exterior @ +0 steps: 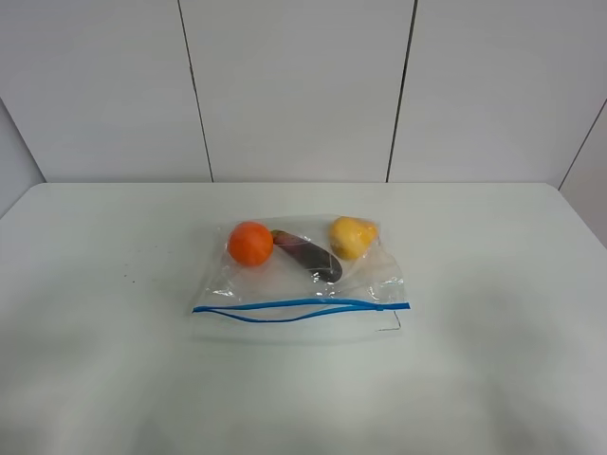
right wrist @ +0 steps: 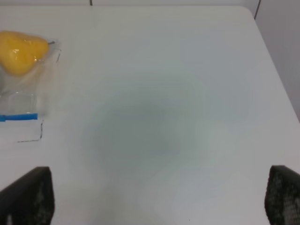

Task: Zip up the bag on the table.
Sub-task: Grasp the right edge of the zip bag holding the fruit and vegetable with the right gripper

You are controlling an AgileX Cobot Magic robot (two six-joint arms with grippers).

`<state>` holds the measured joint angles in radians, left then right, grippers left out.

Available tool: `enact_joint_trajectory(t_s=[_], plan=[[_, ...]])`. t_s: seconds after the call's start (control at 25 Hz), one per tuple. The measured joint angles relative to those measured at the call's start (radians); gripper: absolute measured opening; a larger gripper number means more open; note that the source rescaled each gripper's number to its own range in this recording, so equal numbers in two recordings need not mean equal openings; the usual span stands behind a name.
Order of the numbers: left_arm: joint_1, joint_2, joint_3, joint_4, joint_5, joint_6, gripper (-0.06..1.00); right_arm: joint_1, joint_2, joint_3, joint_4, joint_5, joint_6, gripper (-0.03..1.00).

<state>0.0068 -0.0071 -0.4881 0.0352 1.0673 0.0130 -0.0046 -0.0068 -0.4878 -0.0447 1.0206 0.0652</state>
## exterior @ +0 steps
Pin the clear zip bag blue seal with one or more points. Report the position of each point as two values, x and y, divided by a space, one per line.
280 299

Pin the purple toy eggplant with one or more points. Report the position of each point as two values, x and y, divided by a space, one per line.
317 261

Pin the yellow toy pear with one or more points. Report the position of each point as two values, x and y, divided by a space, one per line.
351 237

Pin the orange toy fruit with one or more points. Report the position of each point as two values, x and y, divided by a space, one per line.
250 244

